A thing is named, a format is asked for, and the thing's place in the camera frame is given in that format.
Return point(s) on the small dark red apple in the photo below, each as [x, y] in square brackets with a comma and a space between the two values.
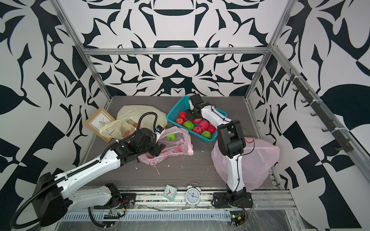
[212, 129]

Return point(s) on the white slotted cable duct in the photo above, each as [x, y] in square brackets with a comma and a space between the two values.
[192, 215]

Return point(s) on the smooth red apple with stem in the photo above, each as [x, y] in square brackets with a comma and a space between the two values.
[179, 121]

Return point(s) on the teal perforated plastic basket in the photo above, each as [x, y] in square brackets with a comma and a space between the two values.
[214, 116]

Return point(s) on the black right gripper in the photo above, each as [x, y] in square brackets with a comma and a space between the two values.
[189, 114]

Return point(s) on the pink plastic bag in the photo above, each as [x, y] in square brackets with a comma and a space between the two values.
[255, 166]
[180, 146]

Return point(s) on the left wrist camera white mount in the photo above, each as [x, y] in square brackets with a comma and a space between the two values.
[159, 129]

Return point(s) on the wall hook rail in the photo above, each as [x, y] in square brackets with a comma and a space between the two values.
[334, 127]

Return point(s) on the gold framed picture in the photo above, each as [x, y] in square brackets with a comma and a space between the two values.
[97, 121]

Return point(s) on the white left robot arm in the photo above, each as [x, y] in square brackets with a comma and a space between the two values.
[62, 193]

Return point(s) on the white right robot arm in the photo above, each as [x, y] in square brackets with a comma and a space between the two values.
[231, 141]

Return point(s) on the small teal square clock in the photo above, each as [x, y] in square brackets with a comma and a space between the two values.
[170, 192]

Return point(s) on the white twin-bell alarm clock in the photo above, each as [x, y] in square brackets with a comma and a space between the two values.
[192, 196]

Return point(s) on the green apple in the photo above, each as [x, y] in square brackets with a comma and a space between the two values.
[206, 134]
[189, 125]
[171, 137]

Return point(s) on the yellow plastic bag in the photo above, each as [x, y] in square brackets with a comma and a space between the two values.
[128, 120]

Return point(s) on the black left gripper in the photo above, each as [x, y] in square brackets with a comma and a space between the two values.
[157, 149]

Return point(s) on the pink plastic bag front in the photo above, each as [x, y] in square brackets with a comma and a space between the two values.
[255, 166]

